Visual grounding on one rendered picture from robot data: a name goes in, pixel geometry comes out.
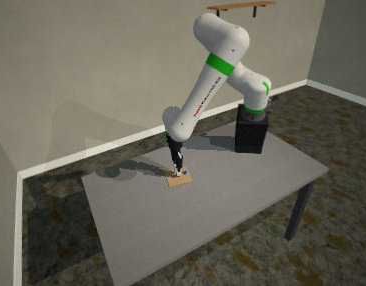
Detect tan square mat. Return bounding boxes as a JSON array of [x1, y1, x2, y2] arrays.
[[164, 166, 193, 187]]

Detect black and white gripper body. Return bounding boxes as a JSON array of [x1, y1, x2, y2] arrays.
[[168, 143, 182, 156]]

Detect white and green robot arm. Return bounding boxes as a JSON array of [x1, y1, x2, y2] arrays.
[[162, 13, 278, 145]]

